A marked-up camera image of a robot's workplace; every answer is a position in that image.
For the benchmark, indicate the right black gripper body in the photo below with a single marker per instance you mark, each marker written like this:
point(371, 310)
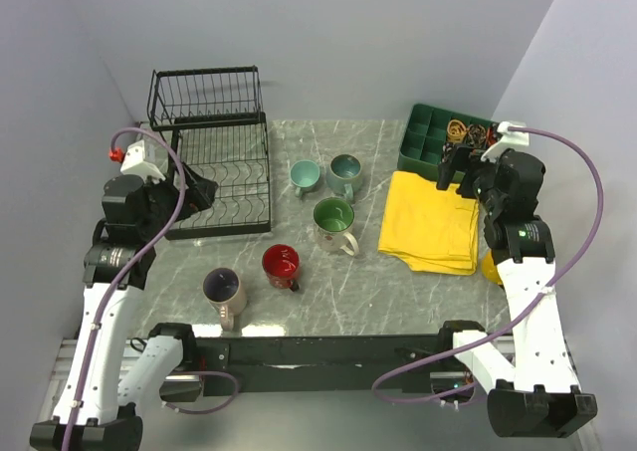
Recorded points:
point(485, 172)

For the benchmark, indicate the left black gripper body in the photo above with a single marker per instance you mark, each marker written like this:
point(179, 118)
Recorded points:
point(162, 197)

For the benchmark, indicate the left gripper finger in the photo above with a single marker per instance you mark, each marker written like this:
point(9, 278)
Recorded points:
point(187, 210)
point(200, 192)

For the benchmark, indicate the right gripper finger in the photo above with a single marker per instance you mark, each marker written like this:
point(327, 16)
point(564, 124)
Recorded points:
point(472, 184)
point(455, 159)

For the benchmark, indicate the pink mug purple interior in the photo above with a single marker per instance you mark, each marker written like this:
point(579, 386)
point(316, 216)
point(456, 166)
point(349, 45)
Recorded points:
point(224, 290)

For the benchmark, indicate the red mug white squiggles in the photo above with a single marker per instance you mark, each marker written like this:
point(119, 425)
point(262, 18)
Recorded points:
point(281, 264)

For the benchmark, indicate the white floral mug green interior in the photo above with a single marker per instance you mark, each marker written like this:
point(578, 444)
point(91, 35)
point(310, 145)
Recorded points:
point(333, 221)

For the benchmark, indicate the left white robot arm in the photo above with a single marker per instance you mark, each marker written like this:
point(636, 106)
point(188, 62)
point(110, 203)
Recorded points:
point(101, 408)

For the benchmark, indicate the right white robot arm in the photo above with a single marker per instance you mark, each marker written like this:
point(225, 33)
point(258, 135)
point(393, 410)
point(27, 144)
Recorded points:
point(537, 394)

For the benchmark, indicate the green compartment organizer tray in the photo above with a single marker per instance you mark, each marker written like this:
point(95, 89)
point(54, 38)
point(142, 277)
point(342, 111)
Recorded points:
point(425, 135)

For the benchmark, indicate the yellow folded cloth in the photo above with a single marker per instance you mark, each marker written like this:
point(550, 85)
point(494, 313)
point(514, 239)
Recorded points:
point(430, 230)

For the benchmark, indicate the yellow cup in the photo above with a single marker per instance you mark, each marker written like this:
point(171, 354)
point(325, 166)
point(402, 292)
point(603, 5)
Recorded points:
point(489, 269)

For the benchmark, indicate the small teal cup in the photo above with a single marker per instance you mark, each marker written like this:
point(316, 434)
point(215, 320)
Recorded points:
point(304, 175)

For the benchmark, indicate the blue-green glazed mug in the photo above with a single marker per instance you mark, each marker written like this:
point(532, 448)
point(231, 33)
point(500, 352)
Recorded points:
point(344, 176)

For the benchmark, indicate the black base beam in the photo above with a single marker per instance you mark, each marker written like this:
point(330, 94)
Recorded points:
point(298, 364)

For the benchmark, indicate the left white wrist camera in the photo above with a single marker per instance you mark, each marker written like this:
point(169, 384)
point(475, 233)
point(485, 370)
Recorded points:
point(138, 160)

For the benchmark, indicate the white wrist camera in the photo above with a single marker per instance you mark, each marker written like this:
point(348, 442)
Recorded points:
point(138, 160)
point(507, 137)

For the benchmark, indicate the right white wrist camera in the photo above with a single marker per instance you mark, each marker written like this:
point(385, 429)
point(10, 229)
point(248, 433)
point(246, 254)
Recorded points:
point(507, 137)

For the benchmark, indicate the black wire dish rack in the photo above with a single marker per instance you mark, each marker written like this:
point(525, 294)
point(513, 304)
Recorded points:
point(215, 121)

